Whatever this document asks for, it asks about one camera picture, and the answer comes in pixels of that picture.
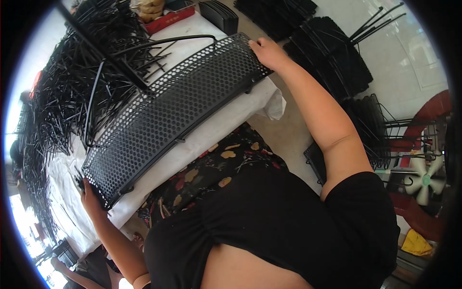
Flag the flat stack of black panels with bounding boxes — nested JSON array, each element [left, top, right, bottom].
[[234, 0, 318, 42]]

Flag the black flat metal bar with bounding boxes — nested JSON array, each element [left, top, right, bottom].
[[56, 0, 150, 93]]

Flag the heap of black metal rods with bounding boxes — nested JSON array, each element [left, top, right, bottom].
[[14, 0, 174, 246]]

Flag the pale green fan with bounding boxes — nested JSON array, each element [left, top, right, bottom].
[[404, 152, 448, 206]]

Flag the black mesh panel on floor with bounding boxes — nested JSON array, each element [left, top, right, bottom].
[[304, 141, 327, 186]]

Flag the black wire racks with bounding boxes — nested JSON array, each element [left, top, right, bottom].
[[341, 94, 448, 187]]

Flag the white table cloth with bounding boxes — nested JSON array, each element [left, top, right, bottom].
[[47, 11, 287, 258]]

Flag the person's body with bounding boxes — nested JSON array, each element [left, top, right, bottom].
[[142, 137, 401, 289]]

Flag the red tray with food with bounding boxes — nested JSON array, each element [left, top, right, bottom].
[[130, 0, 196, 35]]

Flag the person's legs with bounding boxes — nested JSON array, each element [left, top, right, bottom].
[[132, 123, 289, 251]]

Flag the person's left hand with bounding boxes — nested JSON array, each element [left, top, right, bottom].
[[80, 178, 109, 222]]

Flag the large stack of black panels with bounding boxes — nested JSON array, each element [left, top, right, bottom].
[[283, 16, 374, 102]]

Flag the long bent black rod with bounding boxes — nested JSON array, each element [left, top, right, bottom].
[[110, 34, 217, 59]]

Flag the bundle of long black rods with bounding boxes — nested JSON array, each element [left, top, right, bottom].
[[348, 2, 407, 46]]

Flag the person's right hand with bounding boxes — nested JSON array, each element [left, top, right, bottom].
[[248, 37, 290, 73]]

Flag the black perforated metal panel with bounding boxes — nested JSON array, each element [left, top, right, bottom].
[[81, 33, 274, 211]]

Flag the small stack of black panels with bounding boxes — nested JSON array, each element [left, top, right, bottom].
[[199, 0, 239, 36]]

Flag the yellow cloth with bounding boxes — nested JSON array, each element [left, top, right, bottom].
[[401, 228, 434, 257]]

